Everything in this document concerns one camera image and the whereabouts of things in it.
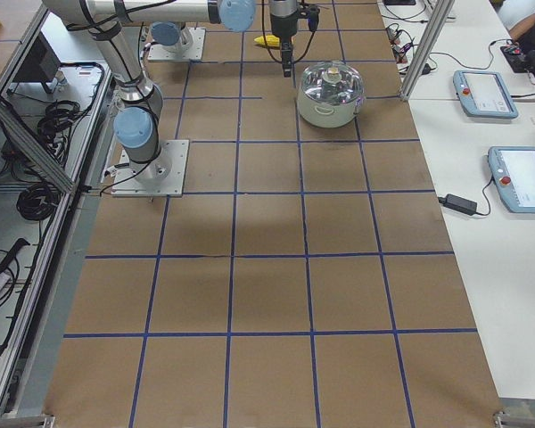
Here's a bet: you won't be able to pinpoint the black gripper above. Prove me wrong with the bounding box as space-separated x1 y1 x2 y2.
268 0 300 78

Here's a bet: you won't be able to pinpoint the yellow corn cob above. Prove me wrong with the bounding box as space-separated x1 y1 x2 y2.
254 34 280 49

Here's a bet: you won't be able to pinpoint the glass pot lid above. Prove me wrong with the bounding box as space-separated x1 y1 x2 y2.
300 61 365 106

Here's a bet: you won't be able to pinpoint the pale green cooking pot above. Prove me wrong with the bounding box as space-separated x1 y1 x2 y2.
297 84 366 128

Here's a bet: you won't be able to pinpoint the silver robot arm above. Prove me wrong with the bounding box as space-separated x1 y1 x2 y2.
44 1 256 113
151 21 193 54

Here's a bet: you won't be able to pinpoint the small circuit boards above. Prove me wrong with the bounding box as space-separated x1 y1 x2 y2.
385 24 415 64

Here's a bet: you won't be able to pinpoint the far blue teach pendant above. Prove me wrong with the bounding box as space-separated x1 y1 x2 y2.
452 70 518 119

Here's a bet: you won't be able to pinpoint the blue teach pendant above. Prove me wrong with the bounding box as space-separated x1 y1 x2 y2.
488 146 535 214
452 70 518 119

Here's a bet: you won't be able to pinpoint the black power adapter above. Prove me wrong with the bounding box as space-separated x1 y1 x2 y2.
439 193 477 216

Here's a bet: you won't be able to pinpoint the near blue teach pendant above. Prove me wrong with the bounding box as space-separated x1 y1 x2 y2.
488 146 535 214

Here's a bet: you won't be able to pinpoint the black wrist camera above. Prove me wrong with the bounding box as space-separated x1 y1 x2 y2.
299 2 320 33

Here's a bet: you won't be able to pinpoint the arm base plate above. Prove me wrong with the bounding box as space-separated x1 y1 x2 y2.
111 139 190 197
147 27 206 62

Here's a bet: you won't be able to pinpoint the aluminium frame post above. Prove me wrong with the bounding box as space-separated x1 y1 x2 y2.
399 0 454 101

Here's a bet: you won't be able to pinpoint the coiled black cables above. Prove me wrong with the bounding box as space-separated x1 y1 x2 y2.
16 182 60 222

